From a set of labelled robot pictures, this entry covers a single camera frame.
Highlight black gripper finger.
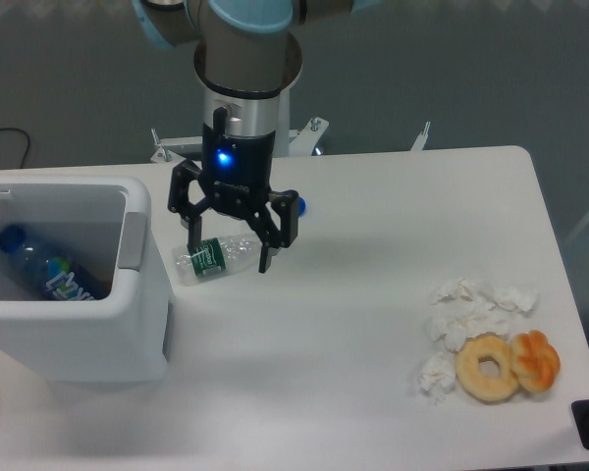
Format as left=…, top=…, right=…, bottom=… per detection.
left=235, top=189, right=300, bottom=274
left=168, top=159, right=210, bottom=253

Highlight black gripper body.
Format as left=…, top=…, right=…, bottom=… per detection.
left=198, top=124, right=276, bottom=217

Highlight clear green-label plastic bottle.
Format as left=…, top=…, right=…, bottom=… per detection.
left=172, top=235, right=261, bottom=286

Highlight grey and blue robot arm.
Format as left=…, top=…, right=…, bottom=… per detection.
left=133, top=1, right=371, bottom=273

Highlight blue bottle cap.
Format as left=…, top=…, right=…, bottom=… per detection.
left=297, top=196, right=307, bottom=217

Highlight blue-label bottle in bin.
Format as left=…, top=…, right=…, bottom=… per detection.
left=0, top=225, right=109, bottom=301

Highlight white trash bin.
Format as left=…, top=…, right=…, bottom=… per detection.
left=0, top=175, right=174, bottom=383

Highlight crumpled white tissue upper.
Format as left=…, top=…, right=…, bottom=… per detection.
left=426, top=278, right=540, bottom=352

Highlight crumpled white tissue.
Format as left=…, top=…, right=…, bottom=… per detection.
left=418, top=352, right=456, bottom=403
left=426, top=278, right=540, bottom=352

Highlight crumpled white tissue lower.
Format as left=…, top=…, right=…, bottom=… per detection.
left=418, top=352, right=456, bottom=403

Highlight orange glazed twisted bun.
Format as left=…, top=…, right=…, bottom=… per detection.
left=509, top=330, right=561, bottom=393

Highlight black cable on floor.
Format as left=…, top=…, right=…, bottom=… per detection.
left=0, top=127, right=31, bottom=171

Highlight ring donut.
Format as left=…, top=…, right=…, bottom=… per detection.
left=455, top=335, right=519, bottom=403

